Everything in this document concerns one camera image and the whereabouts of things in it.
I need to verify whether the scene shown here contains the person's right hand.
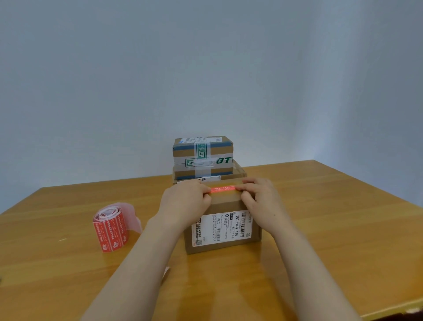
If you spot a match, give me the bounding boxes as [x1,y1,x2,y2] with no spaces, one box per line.
[235,177,291,235]

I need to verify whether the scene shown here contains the person's left hand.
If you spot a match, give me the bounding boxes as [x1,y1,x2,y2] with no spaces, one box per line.
[157,180,212,229]

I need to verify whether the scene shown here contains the cardboard box with torn tape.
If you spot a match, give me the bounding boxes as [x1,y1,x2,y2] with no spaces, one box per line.
[183,178,263,255]

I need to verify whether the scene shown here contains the wide cardboard box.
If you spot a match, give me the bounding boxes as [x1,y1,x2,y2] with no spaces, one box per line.
[172,160,248,186]

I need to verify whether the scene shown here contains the box with green GT tape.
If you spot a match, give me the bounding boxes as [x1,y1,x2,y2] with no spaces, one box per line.
[172,135,234,178]

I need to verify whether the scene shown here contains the roll of red stickers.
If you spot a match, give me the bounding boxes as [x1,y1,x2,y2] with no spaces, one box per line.
[92,202,143,253]

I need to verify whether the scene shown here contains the person's right forearm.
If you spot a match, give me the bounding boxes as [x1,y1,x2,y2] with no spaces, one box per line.
[271,224,363,321]

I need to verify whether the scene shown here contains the person's left forearm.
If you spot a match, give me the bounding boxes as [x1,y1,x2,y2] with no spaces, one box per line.
[81,216,186,321]

